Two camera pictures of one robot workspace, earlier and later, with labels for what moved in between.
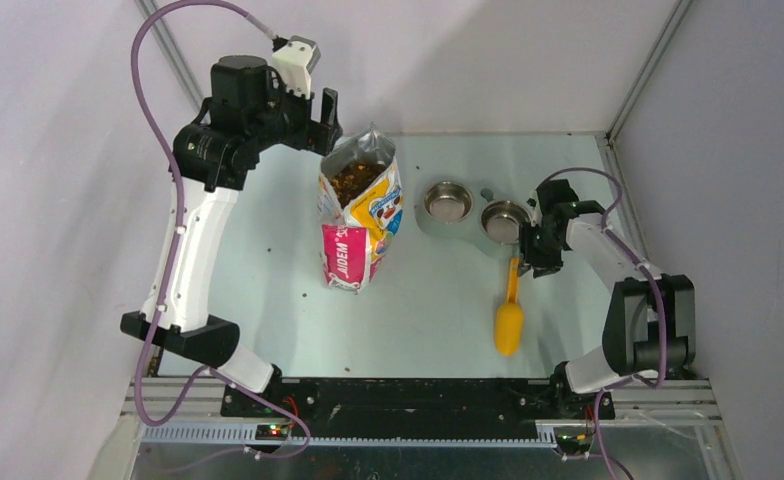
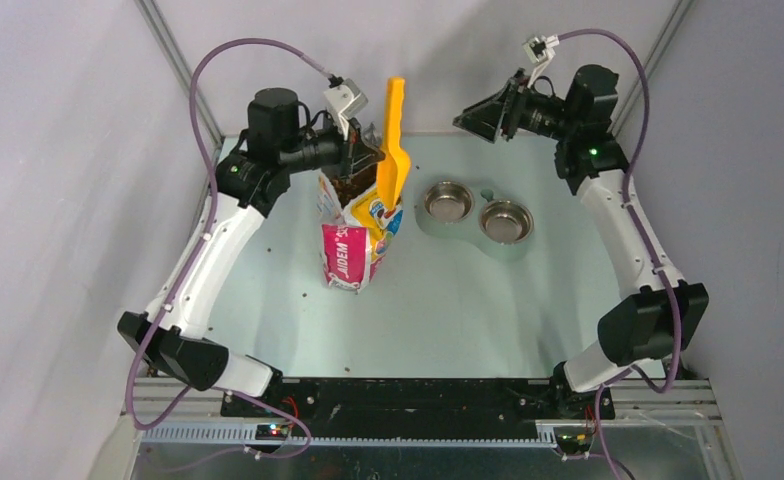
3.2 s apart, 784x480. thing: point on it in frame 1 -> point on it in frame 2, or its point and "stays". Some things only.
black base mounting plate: x=413 y=407 stays
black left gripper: x=312 y=135 -> x=357 y=151
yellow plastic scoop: x=509 y=319 -> x=394 y=166
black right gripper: x=541 y=265 -> x=485 y=118
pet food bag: x=360 y=205 stays
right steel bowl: x=501 y=221 stays
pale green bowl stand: x=468 y=228 stays
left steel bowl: x=448 y=202 stays
